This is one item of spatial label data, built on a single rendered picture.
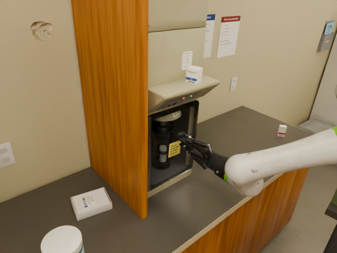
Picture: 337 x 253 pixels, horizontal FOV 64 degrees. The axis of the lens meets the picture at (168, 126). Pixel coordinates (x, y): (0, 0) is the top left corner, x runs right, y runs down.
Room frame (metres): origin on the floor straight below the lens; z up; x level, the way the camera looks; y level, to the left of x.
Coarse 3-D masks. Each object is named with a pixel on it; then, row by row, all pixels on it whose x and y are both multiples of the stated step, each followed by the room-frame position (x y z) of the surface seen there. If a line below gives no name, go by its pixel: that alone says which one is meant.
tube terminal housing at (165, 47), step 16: (160, 32) 1.02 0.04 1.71; (176, 32) 1.07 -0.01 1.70; (192, 32) 1.13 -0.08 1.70; (160, 48) 1.02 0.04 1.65; (176, 48) 1.08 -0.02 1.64; (192, 48) 1.14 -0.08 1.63; (160, 64) 1.02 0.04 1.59; (176, 64) 1.08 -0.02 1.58; (192, 64) 1.14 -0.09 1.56; (160, 80) 1.03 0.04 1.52
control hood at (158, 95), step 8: (176, 80) 1.08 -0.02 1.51; (184, 80) 1.08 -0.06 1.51; (208, 80) 1.10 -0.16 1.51; (216, 80) 1.10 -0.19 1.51; (152, 88) 0.97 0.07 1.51; (160, 88) 0.97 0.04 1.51; (168, 88) 0.98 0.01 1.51; (176, 88) 0.98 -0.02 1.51; (184, 88) 0.99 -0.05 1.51; (192, 88) 0.99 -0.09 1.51; (200, 88) 1.01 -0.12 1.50; (208, 88) 1.07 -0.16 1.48; (152, 96) 0.93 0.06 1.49; (160, 96) 0.90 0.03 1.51; (168, 96) 0.90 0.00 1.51; (176, 96) 0.93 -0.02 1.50; (200, 96) 1.14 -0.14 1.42; (152, 104) 0.93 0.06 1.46; (160, 104) 0.92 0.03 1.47; (176, 104) 1.05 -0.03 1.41
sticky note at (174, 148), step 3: (177, 141) 1.09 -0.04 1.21; (171, 144) 1.06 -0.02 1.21; (174, 144) 1.07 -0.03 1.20; (177, 144) 1.09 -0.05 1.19; (171, 147) 1.06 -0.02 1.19; (174, 147) 1.07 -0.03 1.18; (177, 147) 1.09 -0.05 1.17; (180, 147) 1.10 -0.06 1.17; (171, 150) 1.06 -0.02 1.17; (174, 150) 1.07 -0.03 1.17; (177, 150) 1.09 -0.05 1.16; (168, 153) 1.05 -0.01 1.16; (171, 153) 1.06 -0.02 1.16; (174, 153) 1.08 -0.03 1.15; (177, 153) 1.09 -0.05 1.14; (168, 156) 1.05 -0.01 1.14; (171, 156) 1.06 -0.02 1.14
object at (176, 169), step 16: (160, 112) 1.01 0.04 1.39; (176, 112) 1.07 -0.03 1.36; (192, 112) 1.14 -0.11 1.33; (160, 128) 1.02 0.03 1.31; (176, 128) 1.08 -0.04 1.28; (192, 128) 1.15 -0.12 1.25; (160, 144) 1.02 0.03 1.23; (160, 160) 1.02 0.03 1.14; (176, 160) 1.09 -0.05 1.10; (192, 160) 1.17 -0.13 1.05; (160, 176) 1.02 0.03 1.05; (176, 176) 1.09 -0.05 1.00
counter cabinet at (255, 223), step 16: (288, 176) 1.43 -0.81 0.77; (304, 176) 1.65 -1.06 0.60; (272, 192) 1.30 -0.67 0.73; (288, 192) 1.50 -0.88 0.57; (240, 208) 1.06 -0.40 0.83; (256, 208) 1.19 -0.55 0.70; (272, 208) 1.36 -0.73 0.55; (288, 208) 1.58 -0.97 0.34; (224, 224) 0.97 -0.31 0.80; (240, 224) 1.09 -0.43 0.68; (256, 224) 1.23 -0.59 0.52; (272, 224) 1.42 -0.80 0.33; (208, 240) 0.90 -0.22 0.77; (224, 240) 1.00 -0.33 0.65; (240, 240) 1.12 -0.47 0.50; (256, 240) 1.28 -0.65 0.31
